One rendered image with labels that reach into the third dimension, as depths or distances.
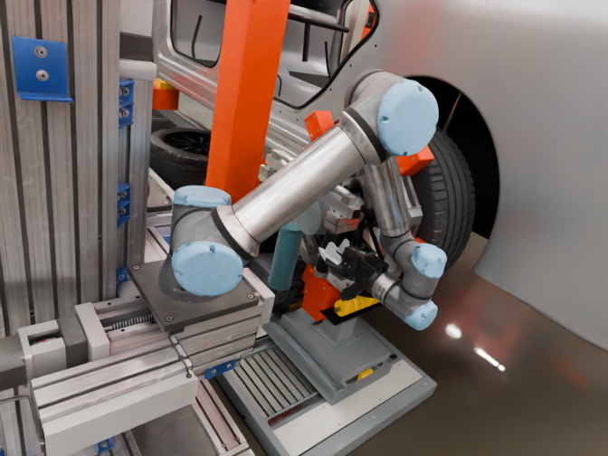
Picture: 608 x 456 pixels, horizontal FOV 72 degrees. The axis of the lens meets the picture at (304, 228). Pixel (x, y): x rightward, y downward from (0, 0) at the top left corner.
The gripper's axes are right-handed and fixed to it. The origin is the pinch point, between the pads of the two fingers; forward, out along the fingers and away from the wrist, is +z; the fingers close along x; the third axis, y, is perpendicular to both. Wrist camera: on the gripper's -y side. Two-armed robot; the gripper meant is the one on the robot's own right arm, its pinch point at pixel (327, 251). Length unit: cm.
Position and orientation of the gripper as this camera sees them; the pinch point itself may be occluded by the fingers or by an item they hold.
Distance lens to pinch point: 119.6
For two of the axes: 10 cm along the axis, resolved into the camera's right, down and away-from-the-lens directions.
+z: -6.2, -4.7, 6.3
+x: -7.6, 1.4, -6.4
